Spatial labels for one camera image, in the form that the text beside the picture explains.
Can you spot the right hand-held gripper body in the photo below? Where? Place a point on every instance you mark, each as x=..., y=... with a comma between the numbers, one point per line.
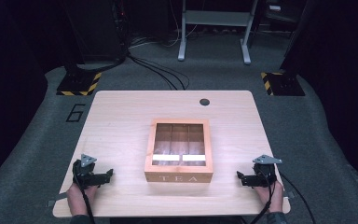
x=264, y=174

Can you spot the grey metal table bracket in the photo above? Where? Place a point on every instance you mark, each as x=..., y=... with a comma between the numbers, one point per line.
x=56, y=200
x=289, y=195

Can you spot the black tape floor numeral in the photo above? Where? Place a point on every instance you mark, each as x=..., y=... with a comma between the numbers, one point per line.
x=75, y=113

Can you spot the person's right hand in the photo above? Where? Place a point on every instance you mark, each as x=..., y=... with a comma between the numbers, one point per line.
x=270, y=196

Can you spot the black base hazard striped edge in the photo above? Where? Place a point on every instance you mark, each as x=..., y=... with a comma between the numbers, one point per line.
x=79, y=84
x=284, y=84

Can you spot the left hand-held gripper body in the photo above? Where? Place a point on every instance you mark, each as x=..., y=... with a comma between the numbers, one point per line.
x=85, y=174

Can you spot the person's left hand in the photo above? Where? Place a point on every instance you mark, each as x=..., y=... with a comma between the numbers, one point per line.
x=77, y=197

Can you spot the dark cabinet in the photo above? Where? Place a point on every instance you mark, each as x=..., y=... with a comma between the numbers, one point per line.
x=93, y=28

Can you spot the dark round table grommet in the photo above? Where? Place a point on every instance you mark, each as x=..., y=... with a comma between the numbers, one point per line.
x=204, y=101

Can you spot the wooden tea box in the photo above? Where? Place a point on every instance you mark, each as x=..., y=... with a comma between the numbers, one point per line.
x=179, y=170

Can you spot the white metal stand frame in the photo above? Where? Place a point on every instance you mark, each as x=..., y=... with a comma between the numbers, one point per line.
x=214, y=18

